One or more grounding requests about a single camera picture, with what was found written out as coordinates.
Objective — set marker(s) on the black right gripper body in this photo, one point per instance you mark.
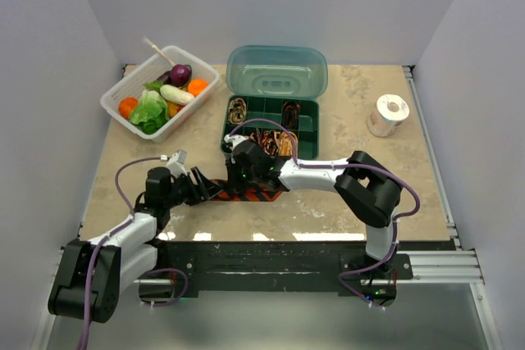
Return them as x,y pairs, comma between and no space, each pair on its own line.
240,178

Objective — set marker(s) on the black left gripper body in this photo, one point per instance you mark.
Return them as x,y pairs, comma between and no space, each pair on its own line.
184,191

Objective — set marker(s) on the orange navy striped tie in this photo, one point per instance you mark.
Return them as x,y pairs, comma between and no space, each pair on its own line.
253,194

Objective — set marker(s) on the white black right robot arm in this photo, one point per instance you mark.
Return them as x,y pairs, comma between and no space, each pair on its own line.
362,183

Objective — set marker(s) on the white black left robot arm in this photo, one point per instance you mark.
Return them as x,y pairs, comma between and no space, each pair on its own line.
92,274

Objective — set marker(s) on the white paper roll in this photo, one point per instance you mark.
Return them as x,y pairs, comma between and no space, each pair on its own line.
390,111

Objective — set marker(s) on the rolled red ringed tie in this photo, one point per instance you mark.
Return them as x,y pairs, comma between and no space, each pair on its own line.
271,142

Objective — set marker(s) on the rolled dark multicolour tie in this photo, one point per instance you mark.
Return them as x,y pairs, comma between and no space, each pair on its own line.
257,136

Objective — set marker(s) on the rolled gold tie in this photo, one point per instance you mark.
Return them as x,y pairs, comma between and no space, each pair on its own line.
287,144

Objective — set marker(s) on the rolled brown paisley tie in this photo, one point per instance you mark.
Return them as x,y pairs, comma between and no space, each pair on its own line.
237,111

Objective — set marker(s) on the green compartment organizer box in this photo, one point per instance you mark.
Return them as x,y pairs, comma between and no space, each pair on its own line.
265,113

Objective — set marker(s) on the rolled black orange tie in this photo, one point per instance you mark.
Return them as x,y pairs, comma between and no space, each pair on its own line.
290,115

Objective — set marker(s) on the yellow pepper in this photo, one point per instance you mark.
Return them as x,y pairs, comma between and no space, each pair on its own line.
173,108

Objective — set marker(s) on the green lettuce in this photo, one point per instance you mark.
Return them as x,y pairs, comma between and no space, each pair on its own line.
151,112

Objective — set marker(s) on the orange fruit right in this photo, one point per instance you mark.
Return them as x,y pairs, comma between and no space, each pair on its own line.
196,86

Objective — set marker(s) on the white radish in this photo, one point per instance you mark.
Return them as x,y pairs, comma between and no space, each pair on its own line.
174,94

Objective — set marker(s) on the orange carrot slice left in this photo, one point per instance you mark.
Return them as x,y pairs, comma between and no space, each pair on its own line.
126,107

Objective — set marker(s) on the translucent teal box lid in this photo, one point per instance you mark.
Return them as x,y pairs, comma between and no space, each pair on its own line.
277,71

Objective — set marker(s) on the dark eggplant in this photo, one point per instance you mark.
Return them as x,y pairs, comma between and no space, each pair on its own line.
164,78

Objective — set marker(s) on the purple onion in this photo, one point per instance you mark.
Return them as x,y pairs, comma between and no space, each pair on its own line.
180,75

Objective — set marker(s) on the white plastic basket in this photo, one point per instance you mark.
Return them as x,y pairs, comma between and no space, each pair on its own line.
133,86

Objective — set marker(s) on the white stick in basket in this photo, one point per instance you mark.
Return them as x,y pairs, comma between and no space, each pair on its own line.
154,47

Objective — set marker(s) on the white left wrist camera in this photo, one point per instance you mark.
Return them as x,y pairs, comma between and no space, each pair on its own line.
175,163

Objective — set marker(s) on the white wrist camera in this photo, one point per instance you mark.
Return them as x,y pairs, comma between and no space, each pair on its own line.
175,163
231,141

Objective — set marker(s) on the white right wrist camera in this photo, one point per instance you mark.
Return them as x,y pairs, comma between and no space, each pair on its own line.
231,141

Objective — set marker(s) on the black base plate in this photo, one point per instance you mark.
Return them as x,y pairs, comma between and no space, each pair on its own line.
340,267

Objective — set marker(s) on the aluminium frame rail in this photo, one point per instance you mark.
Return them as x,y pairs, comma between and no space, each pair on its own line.
432,262

